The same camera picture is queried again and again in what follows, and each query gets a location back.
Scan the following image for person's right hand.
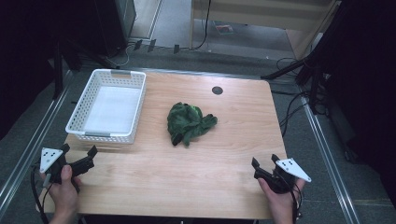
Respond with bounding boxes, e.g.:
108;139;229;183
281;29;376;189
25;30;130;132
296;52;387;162
257;177;306;218

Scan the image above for light wooden furniture frame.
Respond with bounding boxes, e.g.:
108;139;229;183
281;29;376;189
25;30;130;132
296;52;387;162
188;0;342;61

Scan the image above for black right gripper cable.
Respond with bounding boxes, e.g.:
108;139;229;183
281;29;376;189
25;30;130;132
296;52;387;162
274;169;304;224

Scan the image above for crumpled green cloth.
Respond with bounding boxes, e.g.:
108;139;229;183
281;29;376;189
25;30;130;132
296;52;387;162
166;101;219;148

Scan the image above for black floor cables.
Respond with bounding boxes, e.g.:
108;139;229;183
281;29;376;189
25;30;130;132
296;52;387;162
270;56;328;138

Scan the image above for white floor cable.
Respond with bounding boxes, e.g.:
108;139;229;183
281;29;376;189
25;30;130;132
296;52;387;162
104;41;138;68

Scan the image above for metal floor rail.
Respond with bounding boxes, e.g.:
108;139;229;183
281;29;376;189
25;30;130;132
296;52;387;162
299;94;362;224
0;69;76;216

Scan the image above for black hanging cable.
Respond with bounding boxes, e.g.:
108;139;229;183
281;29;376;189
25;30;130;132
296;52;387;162
190;0;213;51

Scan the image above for black cabinet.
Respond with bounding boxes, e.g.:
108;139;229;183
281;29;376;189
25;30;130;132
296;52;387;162
69;0;138;59

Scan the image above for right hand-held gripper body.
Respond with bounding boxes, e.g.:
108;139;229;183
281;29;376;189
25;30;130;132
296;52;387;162
253;157;313;195

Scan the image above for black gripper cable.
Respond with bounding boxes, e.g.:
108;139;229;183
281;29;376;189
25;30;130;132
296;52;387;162
29;164;50;224
274;169;304;224

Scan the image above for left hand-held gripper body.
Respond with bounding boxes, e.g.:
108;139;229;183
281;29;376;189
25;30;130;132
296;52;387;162
39;147;95;193

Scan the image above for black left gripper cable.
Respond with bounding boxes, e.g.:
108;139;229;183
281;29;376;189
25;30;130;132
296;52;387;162
29;164;50;224

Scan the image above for colourful printed booklet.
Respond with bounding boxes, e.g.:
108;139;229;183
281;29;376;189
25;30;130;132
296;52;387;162
214;21;235;36

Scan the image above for black metal stand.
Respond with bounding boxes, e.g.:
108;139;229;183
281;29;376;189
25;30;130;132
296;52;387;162
50;36;120;101
261;0;349;116

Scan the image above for person's left hand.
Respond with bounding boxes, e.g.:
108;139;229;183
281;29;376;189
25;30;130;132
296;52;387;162
40;164;83;218

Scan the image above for white perforated plastic basket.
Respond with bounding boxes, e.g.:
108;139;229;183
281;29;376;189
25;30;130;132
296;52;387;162
64;68;148;145

